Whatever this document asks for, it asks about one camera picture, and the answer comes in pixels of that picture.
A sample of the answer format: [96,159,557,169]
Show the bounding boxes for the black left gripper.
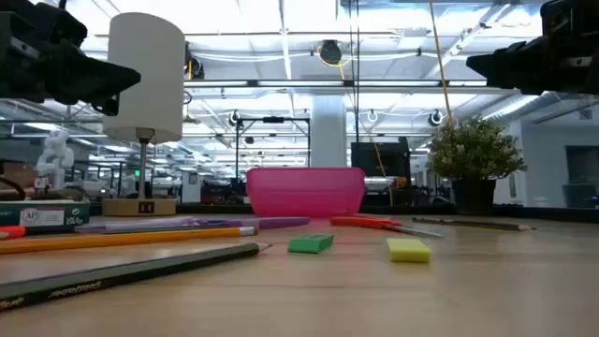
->
[0,11,142,118]

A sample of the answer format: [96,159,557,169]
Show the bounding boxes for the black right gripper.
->
[465,31,599,96]

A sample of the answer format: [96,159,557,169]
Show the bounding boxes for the yellow orange pencil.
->
[0,226,259,256]

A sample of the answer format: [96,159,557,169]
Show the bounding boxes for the purple handled scissors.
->
[73,215,312,235]

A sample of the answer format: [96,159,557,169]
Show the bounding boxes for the yellow eraser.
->
[386,237,432,264]

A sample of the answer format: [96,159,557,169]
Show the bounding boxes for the red handled scissors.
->
[329,213,446,240]

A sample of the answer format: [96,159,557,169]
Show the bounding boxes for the green eraser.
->
[286,232,336,256]

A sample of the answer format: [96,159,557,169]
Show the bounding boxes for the white shade table lamp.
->
[101,11,186,218]

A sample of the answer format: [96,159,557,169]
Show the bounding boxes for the white humanoid robot figure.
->
[36,128,76,190]

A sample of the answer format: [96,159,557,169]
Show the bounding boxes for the small potted green plant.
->
[427,115,529,216]

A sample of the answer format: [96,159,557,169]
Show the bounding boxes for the brown cardboard box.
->
[0,160,39,190]

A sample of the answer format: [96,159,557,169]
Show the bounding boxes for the green yellow crayon box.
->
[0,199,92,228]

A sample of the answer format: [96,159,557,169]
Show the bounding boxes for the black monitor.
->
[350,139,413,191]

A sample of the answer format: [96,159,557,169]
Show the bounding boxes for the pink plastic pencil case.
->
[245,167,367,219]

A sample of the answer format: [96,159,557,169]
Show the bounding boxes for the yellow hanging cable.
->
[428,0,457,128]

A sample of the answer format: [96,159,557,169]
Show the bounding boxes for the black back frame rail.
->
[88,201,599,225]

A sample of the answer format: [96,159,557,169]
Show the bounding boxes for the black metal frame stand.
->
[233,115,313,170]

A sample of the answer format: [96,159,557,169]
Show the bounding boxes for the black ceiling cable reel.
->
[317,38,344,66]

